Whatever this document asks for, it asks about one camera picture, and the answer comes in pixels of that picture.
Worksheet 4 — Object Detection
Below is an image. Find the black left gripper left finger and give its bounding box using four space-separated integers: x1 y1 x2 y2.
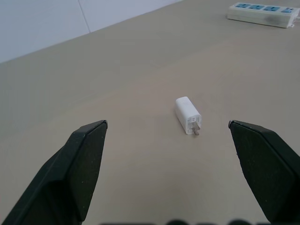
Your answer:
0 120 109 225

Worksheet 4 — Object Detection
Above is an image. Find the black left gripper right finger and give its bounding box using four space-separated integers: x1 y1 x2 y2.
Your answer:
227 120 300 225

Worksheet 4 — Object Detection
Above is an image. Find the white charger plug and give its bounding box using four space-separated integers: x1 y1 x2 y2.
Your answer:
174 96 202 137

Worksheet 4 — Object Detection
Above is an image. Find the white power strip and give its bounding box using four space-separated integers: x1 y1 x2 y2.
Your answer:
225 1 300 29

